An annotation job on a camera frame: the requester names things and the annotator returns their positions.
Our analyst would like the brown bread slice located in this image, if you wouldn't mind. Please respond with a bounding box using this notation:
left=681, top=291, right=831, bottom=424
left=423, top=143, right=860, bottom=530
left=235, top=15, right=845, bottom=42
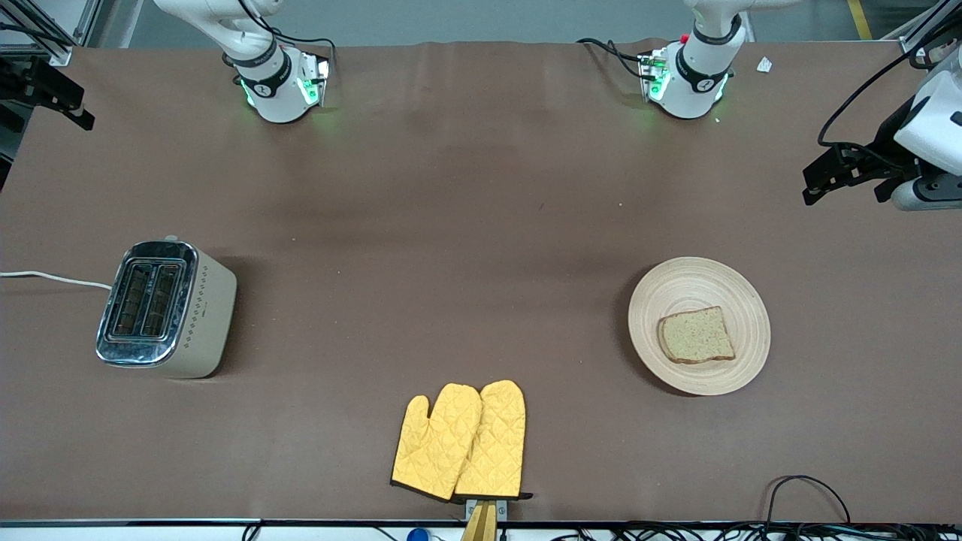
left=658, top=306, right=737, bottom=365

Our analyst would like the white toaster power cord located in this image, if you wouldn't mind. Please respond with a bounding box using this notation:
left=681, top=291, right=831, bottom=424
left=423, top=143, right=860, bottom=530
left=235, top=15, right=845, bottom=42
left=0, top=270, right=113, bottom=291

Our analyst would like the black looped cable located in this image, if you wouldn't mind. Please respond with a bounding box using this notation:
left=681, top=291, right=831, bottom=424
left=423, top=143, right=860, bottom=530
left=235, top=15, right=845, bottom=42
left=765, top=474, right=852, bottom=527

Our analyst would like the yellow quilted oven mitt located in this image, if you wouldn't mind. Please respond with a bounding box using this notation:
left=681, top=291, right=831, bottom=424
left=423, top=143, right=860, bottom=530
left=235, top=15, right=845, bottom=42
left=453, top=379, right=534, bottom=501
left=391, top=383, right=483, bottom=502

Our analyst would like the aluminium frame profile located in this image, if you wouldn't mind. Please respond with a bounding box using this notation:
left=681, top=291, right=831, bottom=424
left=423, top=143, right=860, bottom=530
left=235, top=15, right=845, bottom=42
left=0, top=0, right=102, bottom=67
left=898, top=0, right=962, bottom=55

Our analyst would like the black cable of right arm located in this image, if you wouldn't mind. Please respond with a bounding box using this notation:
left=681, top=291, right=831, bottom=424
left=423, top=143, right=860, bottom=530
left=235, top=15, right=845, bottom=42
left=237, top=0, right=337, bottom=76

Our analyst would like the black cable at arm base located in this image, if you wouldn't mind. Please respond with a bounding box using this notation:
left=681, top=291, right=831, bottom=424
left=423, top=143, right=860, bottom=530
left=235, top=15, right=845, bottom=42
left=576, top=37, right=651, bottom=82

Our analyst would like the wooden clamp with metal bracket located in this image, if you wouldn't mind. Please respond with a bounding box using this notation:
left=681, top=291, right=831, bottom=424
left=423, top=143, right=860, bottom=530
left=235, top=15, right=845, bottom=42
left=460, top=497, right=508, bottom=541

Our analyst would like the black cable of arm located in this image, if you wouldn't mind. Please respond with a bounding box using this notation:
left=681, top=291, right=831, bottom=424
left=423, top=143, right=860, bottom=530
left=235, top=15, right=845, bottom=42
left=237, top=0, right=337, bottom=76
left=818, top=8, right=962, bottom=151

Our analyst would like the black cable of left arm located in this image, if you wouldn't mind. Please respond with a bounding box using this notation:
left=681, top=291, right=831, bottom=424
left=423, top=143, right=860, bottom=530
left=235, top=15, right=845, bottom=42
left=818, top=8, right=962, bottom=151

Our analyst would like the brown table cover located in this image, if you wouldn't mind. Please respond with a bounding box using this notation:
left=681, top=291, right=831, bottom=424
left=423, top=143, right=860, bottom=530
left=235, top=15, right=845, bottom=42
left=0, top=39, right=962, bottom=524

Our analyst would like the cream chrome two-slot toaster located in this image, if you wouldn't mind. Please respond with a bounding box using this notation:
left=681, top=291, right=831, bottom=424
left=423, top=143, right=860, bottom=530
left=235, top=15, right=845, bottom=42
left=95, top=237, right=238, bottom=379

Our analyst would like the round wooden plate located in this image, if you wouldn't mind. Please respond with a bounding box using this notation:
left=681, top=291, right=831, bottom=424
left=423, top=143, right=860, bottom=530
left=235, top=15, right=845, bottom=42
left=628, top=257, right=772, bottom=397

